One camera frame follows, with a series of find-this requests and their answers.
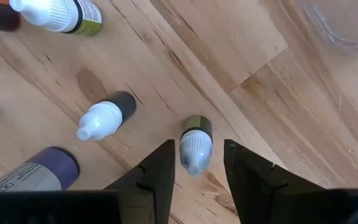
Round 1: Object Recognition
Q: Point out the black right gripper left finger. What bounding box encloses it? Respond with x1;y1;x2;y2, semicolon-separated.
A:
104;139;176;224

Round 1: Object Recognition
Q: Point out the clear plastic bin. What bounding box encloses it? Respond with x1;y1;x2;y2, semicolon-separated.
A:
300;0;358;50

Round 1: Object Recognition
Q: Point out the small olive-label dropper bottle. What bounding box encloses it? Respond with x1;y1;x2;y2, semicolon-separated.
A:
178;114;214;177

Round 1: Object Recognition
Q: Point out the small dark dropper bottle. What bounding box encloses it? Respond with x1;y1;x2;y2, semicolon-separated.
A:
9;0;103;36

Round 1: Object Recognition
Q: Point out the large purple food coloring bottle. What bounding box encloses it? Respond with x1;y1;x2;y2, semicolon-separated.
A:
0;146;80;196

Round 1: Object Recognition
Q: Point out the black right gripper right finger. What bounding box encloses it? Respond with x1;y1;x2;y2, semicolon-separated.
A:
223;139;328;224

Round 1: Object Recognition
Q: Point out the small maroon dropper bottle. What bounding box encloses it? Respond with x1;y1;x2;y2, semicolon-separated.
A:
76;90;137;141

